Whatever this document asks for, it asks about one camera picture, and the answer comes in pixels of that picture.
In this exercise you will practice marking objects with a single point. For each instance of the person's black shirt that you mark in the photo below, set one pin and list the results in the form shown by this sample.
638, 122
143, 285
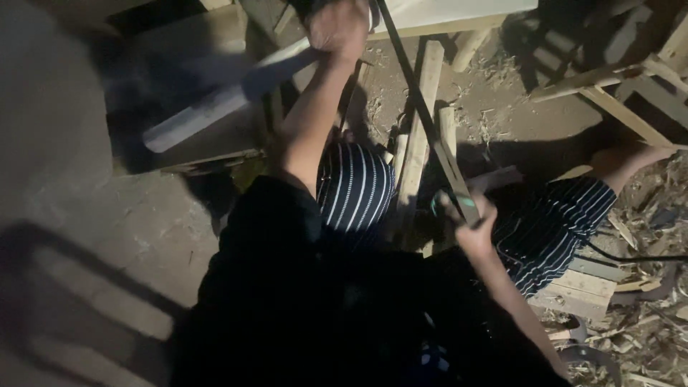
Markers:
322, 312

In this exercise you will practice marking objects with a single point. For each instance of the wooden workbench box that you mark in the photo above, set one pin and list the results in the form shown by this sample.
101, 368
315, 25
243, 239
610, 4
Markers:
177, 70

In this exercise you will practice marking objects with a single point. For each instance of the long wooden slat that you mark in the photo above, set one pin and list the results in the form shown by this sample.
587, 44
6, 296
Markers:
422, 123

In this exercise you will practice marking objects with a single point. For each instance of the person's left hand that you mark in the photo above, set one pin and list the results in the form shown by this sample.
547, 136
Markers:
338, 29

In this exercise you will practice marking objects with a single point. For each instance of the heap of wood shavings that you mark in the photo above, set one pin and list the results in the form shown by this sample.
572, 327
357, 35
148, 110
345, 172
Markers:
650, 269

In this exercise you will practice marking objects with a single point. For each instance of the wooden frame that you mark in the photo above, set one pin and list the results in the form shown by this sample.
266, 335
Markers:
634, 80

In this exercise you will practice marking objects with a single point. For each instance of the person's right fingers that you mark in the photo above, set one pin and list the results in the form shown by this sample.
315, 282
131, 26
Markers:
480, 207

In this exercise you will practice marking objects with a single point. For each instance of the pale wooden board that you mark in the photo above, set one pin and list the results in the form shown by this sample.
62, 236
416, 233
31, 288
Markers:
457, 13

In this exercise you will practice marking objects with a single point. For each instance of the pale wooden plank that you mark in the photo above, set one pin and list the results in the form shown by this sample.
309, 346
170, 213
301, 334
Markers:
215, 105

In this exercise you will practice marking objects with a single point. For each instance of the stack of short wooden planks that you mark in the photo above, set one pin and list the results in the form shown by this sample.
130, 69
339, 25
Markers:
578, 293

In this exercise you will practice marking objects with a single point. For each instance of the person's right hand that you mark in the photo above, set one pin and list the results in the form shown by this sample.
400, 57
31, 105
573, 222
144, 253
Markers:
475, 234

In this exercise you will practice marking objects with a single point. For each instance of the curved metal sickle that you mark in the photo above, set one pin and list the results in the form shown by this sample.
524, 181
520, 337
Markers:
588, 352

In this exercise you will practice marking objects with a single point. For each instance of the person's left fingers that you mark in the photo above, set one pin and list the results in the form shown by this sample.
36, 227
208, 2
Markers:
325, 37

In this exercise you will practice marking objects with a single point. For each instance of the short round wooden stick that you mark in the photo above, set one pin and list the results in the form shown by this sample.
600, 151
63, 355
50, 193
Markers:
470, 48

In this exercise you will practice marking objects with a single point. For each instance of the person's striped trousers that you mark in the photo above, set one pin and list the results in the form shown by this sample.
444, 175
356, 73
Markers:
543, 226

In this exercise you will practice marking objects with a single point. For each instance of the person's bare foot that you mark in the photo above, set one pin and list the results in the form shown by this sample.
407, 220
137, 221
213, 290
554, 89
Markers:
629, 158

